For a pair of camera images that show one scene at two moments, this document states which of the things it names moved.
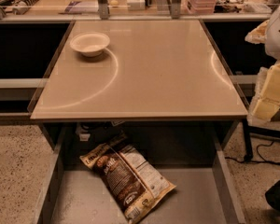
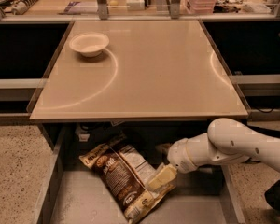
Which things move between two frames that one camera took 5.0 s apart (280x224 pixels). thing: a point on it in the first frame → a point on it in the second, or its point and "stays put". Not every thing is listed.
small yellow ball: (114, 3) stays put
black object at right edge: (277, 196) stays put
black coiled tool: (22, 7) stays put
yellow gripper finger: (258, 35) → (177, 154)
